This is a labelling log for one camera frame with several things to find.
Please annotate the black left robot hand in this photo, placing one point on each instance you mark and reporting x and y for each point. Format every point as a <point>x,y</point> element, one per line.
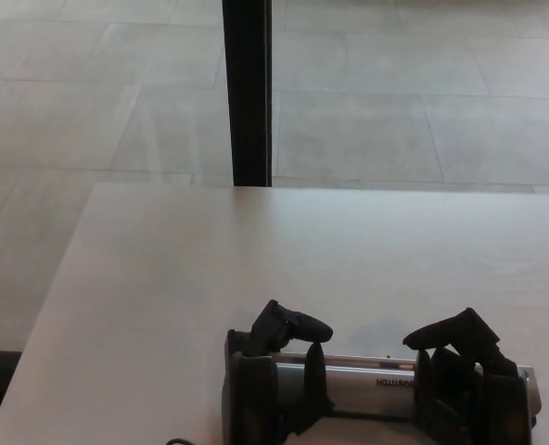
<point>249,394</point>

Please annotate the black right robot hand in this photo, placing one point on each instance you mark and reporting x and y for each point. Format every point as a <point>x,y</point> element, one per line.
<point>469,398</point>

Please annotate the silver Bostitch hole punch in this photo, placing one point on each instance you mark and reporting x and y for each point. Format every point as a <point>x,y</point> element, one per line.
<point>372,385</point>

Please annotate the black vertical window post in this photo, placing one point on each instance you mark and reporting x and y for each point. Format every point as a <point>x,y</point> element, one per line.
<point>250,92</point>

